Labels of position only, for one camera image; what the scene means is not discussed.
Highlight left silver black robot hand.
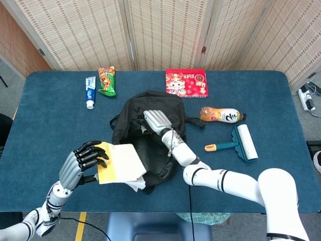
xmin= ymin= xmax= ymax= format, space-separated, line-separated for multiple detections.
xmin=59 ymin=140 xmax=110 ymax=191

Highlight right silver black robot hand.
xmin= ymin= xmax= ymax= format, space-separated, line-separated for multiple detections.
xmin=140 ymin=109 xmax=173 ymax=135

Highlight black backpack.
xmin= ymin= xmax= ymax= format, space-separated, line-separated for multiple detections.
xmin=109 ymin=90 xmax=206 ymax=194

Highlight yellow white booklet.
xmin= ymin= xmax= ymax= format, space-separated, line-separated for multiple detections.
xmin=94 ymin=142 xmax=147 ymax=193

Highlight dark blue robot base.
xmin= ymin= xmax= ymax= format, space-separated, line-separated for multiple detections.
xmin=105 ymin=212 xmax=213 ymax=241

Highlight red spiral notebook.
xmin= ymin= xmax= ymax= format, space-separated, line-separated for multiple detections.
xmin=165 ymin=67 xmax=209 ymax=99

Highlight green snack bag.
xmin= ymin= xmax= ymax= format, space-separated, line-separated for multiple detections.
xmin=97 ymin=66 xmax=117 ymax=97

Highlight orange drink bottle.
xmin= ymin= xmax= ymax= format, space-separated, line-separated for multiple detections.
xmin=200 ymin=106 xmax=247 ymax=125

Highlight blue white toothpaste tube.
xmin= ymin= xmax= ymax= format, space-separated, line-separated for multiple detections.
xmin=85 ymin=76 xmax=97 ymax=110

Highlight person in black clothes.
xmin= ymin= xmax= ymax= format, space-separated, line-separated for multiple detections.
xmin=0 ymin=112 xmax=14 ymax=160

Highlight teal lint roller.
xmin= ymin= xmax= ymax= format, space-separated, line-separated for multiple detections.
xmin=204 ymin=124 xmax=259 ymax=164

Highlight green checked cloth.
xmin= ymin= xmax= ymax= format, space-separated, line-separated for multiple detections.
xmin=175 ymin=212 xmax=231 ymax=226

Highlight woven folding screen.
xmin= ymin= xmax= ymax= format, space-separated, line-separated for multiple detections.
xmin=0 ymin=0 xmax=321 ymax=88

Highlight white power strip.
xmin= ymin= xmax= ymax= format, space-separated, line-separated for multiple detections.
xmin=297 ymin=84 xmax=316 ymax=111

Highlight black box on floor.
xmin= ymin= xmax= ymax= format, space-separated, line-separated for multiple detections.
xmin=306 ymin=140 xmax=321 ymax=154

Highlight white shoe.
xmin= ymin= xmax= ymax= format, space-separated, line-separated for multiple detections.
xmin=313 ymin=150 xmax=321 ymax=174

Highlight black cable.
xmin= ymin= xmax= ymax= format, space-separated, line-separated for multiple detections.
xmin=60 ymin=217 xmax=111 ymax=241
xmin=188 ymin=185 xmax=196 ymax=241

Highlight blue cable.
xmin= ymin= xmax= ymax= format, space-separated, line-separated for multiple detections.
xmin=307 ymin=81 xmax=321 ymax=97

